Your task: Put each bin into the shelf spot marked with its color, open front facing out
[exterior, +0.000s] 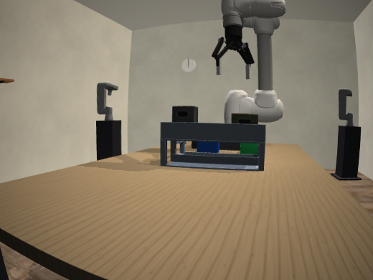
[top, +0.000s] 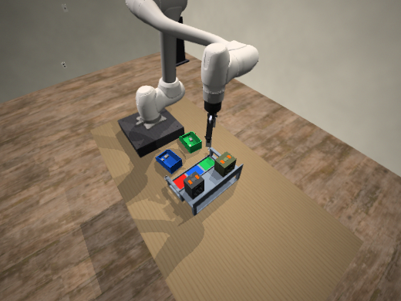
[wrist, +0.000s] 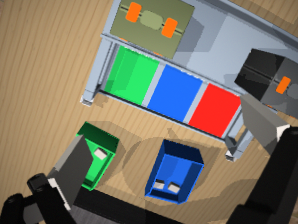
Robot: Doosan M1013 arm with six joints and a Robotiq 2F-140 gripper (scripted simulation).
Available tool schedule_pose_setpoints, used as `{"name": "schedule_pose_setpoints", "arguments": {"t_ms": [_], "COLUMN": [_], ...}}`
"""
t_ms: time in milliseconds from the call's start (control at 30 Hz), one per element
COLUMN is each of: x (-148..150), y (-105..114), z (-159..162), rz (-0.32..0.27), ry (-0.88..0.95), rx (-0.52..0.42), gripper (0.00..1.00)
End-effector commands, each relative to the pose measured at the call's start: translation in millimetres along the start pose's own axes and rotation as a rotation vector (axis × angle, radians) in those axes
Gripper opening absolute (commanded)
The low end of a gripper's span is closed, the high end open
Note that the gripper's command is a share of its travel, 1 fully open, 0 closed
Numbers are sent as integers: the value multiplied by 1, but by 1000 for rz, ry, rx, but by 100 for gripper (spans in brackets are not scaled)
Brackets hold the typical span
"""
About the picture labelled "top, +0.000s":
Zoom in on green bin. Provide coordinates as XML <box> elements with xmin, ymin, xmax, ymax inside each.
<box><xmin>179</xmin><ymin>132</ymin><xmax>202</xmax><ymax>154</ymax></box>

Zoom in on blue bin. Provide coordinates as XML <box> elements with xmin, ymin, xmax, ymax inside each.
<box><xmin>155</xmin><ymin>150</ymin><xmax>183</xmax><ymax>174</ymax></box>

